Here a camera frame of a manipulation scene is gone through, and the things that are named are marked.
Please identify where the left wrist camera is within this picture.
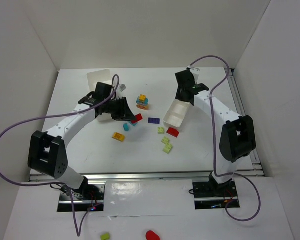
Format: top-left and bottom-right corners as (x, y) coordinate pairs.
(118, 84), (127, 92)

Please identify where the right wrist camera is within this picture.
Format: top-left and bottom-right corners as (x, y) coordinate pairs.
(189, 67), (201, 83)

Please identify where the orange lego brick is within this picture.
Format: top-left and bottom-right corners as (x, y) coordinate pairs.
(112, 132), (126, 142)

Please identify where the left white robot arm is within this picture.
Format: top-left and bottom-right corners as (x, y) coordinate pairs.
(27, 82), (136, 199)

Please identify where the white divided container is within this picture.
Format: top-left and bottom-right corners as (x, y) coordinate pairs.
(163, 99), (191, 129)
(87, 69), (125, 123)

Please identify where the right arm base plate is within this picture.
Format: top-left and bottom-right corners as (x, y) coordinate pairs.
(188, 180), (240, 210)

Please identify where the aluminium rail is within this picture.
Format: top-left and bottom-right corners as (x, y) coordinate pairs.
(227, 68), (263, 171)
(28, 170), (266, 182)

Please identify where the red curved lego brick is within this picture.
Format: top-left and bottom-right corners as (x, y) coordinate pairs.
(166, 127), (180, 138)

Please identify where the pale green lego brick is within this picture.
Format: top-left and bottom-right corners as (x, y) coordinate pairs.
(163, 143), (173, 154)

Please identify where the aluminium rail front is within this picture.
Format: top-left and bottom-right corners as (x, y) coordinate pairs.
(28, 170), (266, 182)

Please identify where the red object at edge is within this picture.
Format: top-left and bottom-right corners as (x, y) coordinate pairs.
(145, 230), (161, 240)

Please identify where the purple lego plate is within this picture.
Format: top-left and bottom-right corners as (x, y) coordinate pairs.
(148, 117), (160, 125)

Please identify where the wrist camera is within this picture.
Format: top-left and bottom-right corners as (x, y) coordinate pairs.
(118, 84), (127, 92)
(189, 67), (201, 83)

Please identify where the aluminium rail right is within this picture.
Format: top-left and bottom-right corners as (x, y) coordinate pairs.
(227, 68), (263, 171)

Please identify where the green lego outside workspace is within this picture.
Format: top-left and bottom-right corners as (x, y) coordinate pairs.
(100, 232), (110, 240)

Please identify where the small teal lego brick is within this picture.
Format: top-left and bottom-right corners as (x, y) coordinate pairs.
(123, 123), (130, 132)

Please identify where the red sloped lego brick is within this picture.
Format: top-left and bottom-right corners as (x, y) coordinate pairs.
(130, 113), (143, 123)

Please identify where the stacked multicolour lego tower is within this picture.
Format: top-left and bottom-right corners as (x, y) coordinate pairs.
(136, 94), (149, 110)

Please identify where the lime green lego brick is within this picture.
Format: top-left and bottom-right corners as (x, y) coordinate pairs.
(161, 136), (170, 145)
(157, 126), (165, 134)

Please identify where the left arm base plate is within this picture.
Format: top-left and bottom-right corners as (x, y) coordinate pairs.
(57, 183), (106, 213)

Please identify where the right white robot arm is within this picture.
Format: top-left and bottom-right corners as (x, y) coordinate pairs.
(175, 69), (256, 192)

